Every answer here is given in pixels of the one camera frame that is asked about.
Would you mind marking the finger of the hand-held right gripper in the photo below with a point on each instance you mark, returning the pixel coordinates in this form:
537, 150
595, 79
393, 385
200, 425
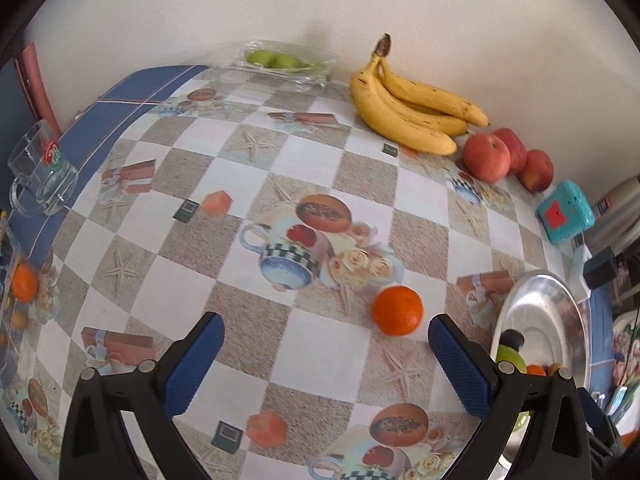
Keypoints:
602, 432

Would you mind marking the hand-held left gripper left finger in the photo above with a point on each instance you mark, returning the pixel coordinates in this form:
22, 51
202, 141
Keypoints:
197, 360

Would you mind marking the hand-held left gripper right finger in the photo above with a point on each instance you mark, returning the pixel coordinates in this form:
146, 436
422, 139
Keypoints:
457, 360

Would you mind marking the green apple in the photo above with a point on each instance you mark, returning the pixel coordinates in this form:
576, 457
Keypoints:
510, 358

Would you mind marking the dark plum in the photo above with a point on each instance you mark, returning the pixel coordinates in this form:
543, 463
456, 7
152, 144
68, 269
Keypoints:
512, 338

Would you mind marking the round steel plate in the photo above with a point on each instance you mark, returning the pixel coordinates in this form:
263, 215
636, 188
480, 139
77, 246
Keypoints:
545, 310

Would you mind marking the floral printed cloth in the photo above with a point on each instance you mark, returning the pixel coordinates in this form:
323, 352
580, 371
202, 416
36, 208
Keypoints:
627, 345

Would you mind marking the printed checkered tablecloth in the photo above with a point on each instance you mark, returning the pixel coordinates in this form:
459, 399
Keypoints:
325, 345

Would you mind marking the black power adapter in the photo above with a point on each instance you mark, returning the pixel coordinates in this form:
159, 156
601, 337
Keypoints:
600, 267

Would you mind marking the teal plastic box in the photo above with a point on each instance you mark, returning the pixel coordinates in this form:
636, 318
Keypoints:
565, 212

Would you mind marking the clear plastic box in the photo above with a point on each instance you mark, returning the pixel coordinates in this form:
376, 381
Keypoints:
10, 360

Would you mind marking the boxed orange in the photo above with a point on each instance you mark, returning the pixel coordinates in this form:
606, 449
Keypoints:
25, 282

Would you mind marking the red peach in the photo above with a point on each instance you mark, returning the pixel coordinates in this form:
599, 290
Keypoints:
537, 171
486, 157
517, 147

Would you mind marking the steel thermos jug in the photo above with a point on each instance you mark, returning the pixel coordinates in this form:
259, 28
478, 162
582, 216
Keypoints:
620, 200

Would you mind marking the clear glass mug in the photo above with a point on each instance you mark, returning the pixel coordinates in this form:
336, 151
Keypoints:
45, 180

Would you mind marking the yellow banana bunch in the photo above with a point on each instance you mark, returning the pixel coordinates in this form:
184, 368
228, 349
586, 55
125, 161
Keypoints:
400, 120

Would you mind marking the clear plastic clamshell container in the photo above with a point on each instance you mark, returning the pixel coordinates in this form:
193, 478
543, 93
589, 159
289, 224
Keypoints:
305, 77

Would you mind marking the small green fruit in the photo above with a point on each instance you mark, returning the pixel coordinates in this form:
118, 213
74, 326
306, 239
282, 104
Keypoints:
257, 56
285, 61

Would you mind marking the reddish wooden bar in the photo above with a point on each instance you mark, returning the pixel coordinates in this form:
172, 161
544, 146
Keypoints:
35, 85

